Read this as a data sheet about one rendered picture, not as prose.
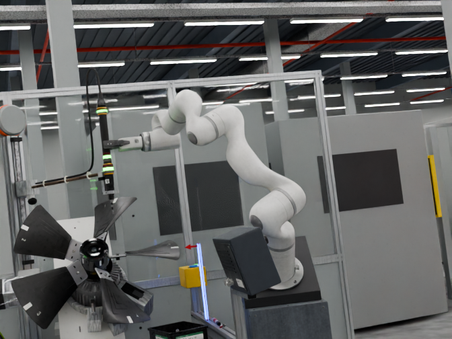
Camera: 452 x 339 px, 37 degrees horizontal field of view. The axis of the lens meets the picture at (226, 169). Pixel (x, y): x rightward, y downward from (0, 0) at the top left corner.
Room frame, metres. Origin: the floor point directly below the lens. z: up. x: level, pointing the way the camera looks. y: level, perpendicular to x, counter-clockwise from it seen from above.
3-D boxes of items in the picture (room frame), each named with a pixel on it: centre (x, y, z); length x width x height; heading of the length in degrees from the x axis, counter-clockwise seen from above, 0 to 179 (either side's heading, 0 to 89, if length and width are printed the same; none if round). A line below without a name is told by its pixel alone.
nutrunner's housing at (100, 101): (2.86, 0.49, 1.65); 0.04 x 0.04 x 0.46
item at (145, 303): (2.90, 0.45, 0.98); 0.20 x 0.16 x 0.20; 14
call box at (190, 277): (3.23, 0.21, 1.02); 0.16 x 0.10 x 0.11; 14
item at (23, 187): (3.27, 0.96, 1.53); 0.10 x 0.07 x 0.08; 49
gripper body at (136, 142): (2.89, 0.39, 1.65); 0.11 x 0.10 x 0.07; 104
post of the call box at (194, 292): (3.23, 0.21, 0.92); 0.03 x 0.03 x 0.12; 14
